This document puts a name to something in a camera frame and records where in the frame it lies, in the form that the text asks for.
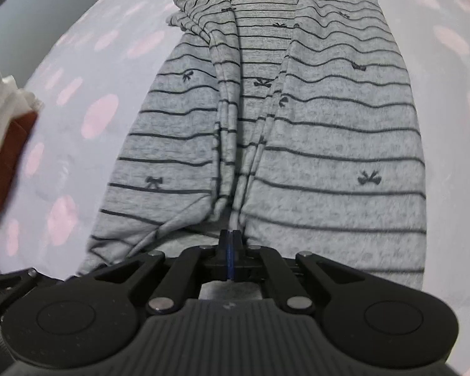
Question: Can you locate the rust orange towel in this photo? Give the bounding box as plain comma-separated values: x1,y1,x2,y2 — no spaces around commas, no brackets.
0,110,39,215

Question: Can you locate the grey striped shirt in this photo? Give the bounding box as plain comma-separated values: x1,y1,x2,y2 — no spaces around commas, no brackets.
76,0,428,291

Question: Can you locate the grey pink-dotted bed blanket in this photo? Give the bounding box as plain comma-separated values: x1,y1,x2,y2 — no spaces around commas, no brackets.
0,0,470,376

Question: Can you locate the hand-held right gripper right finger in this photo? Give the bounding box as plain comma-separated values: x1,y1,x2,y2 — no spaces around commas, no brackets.
231,230,366,315

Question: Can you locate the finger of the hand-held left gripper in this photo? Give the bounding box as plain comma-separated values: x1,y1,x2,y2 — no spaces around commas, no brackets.
0,268,59,330

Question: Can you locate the stack of white towels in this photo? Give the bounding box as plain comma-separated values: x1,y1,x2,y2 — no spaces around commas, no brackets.
0,74,44,189

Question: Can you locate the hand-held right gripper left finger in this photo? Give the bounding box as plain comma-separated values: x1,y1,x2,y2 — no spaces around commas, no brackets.
94,230,232,315

